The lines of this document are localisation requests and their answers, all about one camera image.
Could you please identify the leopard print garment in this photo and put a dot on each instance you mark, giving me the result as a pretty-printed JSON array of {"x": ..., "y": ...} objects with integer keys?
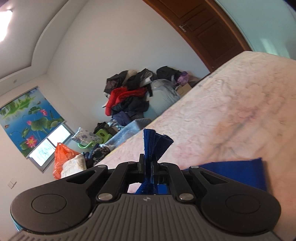
[{"x": 97, "y": 154}]

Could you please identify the white wall switch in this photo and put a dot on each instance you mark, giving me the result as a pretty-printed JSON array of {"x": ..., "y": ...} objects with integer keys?
[{"x": 12, "y": 183}]

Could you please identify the grey plastic-wrapped bundle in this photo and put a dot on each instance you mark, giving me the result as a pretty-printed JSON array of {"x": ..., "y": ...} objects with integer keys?
[{"x": 163, "y": 97}]

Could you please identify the purple bag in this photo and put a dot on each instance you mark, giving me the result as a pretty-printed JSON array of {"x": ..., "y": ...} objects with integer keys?
[{"x": 183, "y": 78}]

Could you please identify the blue beaded sweater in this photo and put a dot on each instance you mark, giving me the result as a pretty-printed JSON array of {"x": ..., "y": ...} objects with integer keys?
[{"x": 249, "y": 172}]

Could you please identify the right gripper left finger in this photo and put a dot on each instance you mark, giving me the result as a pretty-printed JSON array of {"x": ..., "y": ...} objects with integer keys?
[{"x": 120, "y": 178}]

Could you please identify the dark clothes pile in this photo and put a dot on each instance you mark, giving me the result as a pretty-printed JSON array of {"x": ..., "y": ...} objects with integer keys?
[{"x": 133, "y": 107}]

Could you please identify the window with grey frame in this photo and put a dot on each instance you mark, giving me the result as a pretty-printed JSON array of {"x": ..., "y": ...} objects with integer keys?
[{"x": 43, "y": 155}]

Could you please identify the brown wooden door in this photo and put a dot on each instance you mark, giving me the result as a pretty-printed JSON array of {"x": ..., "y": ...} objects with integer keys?
[{"x": 205, "y": 27}]

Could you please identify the frosted glass wardrobe door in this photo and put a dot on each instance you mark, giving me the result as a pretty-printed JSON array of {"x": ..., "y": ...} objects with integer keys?
[{"x": 267, "y": 26}]

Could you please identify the light blue knitted blanket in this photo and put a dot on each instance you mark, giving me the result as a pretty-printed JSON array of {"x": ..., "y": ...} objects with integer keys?
[{"x": 128, "y": 131}]

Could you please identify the cardboard box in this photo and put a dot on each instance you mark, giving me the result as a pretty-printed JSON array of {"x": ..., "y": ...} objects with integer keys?
[{"x": 183, "y": 90}]

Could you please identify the orange plastic bag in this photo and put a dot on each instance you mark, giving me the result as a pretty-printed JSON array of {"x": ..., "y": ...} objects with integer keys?
[{"x": 62, "y": 154}]

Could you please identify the lotus print roller blind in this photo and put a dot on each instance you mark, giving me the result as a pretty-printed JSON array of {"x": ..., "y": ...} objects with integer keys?
[{"x": 29, "y": 119}]

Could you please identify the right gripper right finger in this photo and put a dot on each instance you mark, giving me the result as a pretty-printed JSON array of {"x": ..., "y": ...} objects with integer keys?
[{"x": 171, "y": 176}]

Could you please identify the red garment on pile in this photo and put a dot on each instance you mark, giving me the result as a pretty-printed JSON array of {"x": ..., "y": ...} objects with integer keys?
[{"x": 120, "y": 94}]

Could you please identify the green plastic stool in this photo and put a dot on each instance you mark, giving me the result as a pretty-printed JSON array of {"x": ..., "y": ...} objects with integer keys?
[{"x": 101, "y": 133}]

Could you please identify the floral grey pillow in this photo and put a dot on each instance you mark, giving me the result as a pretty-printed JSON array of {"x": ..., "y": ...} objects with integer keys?
[{"x": 85, "y": 137}]

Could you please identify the pink floral bed blanket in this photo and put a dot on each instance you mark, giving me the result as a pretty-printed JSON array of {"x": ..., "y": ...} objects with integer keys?
[{"x": 243, "y": 110}]

